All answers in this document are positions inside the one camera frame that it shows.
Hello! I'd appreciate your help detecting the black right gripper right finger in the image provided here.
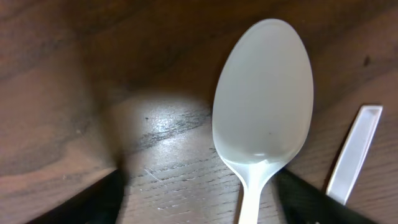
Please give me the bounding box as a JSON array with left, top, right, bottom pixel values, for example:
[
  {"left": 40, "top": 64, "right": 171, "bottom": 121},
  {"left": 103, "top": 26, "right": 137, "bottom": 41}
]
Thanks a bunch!
[{"left": 275, "top": 169, "right": 376, "bottom": 224}]

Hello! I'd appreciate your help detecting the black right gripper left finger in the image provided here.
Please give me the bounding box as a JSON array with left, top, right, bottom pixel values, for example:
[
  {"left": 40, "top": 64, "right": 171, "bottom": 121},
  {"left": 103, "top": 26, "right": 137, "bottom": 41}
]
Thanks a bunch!
[{"left": 28, "top": 169, "right": 124, "bottom": 224}]

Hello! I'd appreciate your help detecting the white plastic utensil handle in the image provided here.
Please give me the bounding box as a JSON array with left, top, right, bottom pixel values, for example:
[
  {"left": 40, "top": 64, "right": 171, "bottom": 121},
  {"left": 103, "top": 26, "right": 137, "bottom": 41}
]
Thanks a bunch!
[{"left": 326, "top": 105, "right": 383, "bottom": 205}]

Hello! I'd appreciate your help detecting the white plastic spoon bowl-down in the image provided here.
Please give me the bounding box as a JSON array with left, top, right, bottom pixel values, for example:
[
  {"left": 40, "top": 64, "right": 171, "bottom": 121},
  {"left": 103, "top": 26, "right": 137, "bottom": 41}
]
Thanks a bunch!
[{"left": 212, "top": 19, "right": 314, "bottom": 223}]

